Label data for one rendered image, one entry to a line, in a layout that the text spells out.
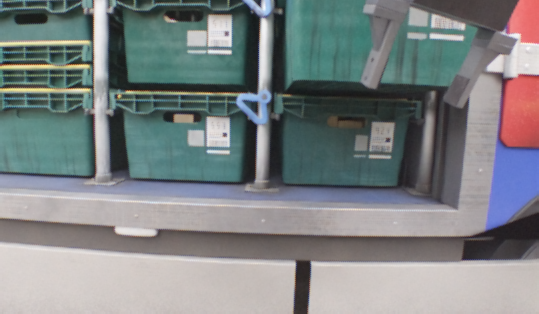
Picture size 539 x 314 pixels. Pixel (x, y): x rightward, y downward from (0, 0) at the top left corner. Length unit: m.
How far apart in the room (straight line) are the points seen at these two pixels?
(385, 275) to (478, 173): 0.32
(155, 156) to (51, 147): 0.32
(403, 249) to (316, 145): 0.33
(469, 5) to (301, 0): 0.25
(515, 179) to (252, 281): 0.66
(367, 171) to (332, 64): 0.40
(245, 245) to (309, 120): 0.36
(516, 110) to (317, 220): 0.51
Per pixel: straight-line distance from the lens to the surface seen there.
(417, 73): 0.55
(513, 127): 0.79
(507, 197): 0.82
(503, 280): 0.90
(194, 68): 0.79
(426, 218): 0.71
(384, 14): 0.35
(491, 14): 0.41
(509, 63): 0.75
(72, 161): 0.96
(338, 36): 0.51
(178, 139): 0.79
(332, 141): 0.76
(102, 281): 0.81
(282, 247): 0.67
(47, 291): 0.92
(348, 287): 0.72
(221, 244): 0.68
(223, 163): 0.77
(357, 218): 0.65
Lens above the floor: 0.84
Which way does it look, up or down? 6 degrees down
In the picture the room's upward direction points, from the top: 2 degrees clockwise
